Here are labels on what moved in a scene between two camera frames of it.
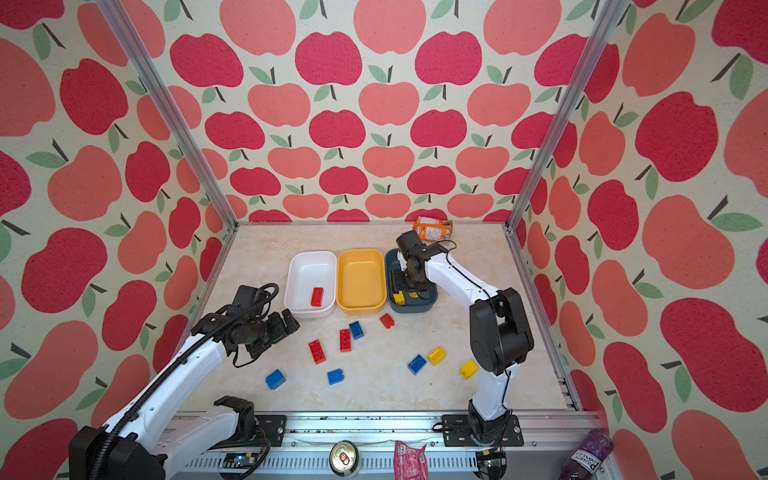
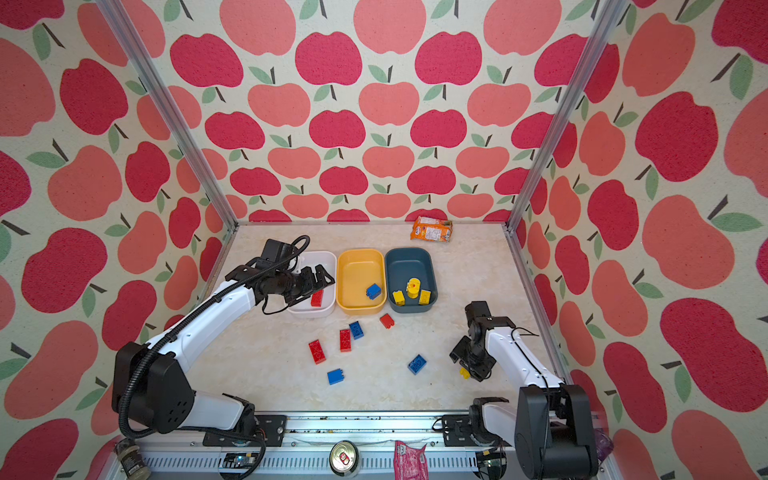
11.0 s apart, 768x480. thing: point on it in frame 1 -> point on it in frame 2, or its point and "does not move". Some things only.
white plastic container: [308, 270] does not move
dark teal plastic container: [426, 299] does not move
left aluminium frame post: [148, 70] does not move
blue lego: [417, 364] does not move
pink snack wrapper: [410, 463] does not move
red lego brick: [317, 297] does not move
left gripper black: [281, 329] -> [311, 284]
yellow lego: [437, 356] -> [425, 297]
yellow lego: [399, 299] does not move
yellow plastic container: [361, 280] does not move
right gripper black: [418, 287] -> [480, 373]
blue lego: [275, 379] -> [373, 291]
